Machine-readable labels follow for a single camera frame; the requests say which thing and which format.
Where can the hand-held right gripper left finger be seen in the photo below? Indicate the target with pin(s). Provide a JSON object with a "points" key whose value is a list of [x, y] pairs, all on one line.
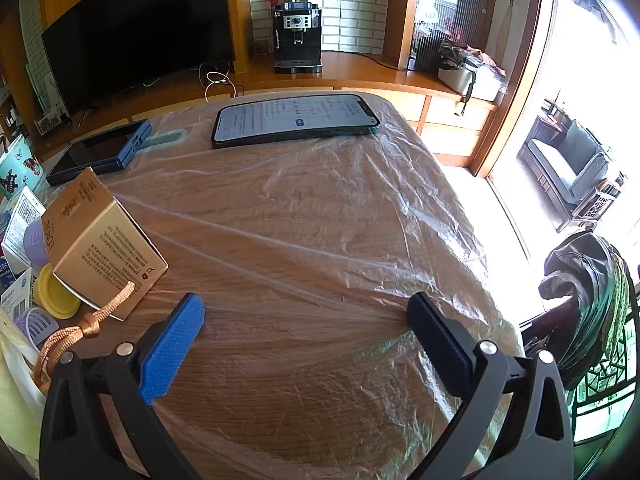
{"points": [[172, 347]]}

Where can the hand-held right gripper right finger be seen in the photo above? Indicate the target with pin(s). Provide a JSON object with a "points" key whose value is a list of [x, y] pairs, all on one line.
{"points": [[442, 352]]}

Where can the purple hair roller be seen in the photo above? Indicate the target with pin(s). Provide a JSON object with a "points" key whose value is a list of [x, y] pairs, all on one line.
{"points": [[30, 324], [36, 245]]}

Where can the white barcode medicine box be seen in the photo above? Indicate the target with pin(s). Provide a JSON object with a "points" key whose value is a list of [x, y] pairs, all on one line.
{"points": [[15, 296]]}

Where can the dark wooden chair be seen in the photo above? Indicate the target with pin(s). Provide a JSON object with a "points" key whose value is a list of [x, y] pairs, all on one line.
{"points": [[555, 317]]}

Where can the gold cardboard box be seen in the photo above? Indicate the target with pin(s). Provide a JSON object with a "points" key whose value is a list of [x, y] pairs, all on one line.
{"points": [[105, 250]]}

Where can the yellow plastic cup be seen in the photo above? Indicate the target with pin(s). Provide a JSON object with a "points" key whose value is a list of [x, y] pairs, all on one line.
{"points": [[50, 295]]}

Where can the pale yellow plastic bag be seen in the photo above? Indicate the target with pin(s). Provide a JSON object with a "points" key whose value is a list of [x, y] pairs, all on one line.
{"points": [[15, 395]]}

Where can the dark grey jacket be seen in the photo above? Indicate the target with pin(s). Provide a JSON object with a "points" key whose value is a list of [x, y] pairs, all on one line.
{"points": [[585, 270]]}

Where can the blue and white medicine box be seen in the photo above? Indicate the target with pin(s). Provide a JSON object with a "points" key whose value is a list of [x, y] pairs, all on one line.
{"points": [[22, 212]]}

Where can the device in blue folio case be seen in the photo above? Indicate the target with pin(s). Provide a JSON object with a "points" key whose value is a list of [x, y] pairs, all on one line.
{"points": [[90, 155]]}

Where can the grey armchair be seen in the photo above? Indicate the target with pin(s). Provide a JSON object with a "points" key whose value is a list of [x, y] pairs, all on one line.
{"points": [[575, 160]]}

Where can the teal cartoon print mug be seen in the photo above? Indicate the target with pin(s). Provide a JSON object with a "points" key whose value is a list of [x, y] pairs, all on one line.
{"points": [[17, 167]]}

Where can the black smartphone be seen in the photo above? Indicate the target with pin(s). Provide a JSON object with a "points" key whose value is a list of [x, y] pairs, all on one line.
{"points": [[295, 117]]}

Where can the framed painting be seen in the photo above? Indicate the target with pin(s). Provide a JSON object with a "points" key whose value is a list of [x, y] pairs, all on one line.
{"points": [[42, 85]]}

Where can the pile of clothes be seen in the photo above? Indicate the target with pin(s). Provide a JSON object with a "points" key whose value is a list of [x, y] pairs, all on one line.
{"points": [[475, 57]]}

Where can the wooden tv cabinet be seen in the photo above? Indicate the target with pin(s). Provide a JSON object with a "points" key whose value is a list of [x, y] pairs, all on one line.
{"points": [[350, 67]]}

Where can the black heater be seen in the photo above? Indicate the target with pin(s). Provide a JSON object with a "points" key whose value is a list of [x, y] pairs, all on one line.
{"points": [[427, 50]]}

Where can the black flat television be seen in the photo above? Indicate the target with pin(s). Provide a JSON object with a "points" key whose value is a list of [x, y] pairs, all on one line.
{"points": [[140, 25]]}

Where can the black coffee machine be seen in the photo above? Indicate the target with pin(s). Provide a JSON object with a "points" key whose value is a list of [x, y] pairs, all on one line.
{"points": [[295, 45]]}

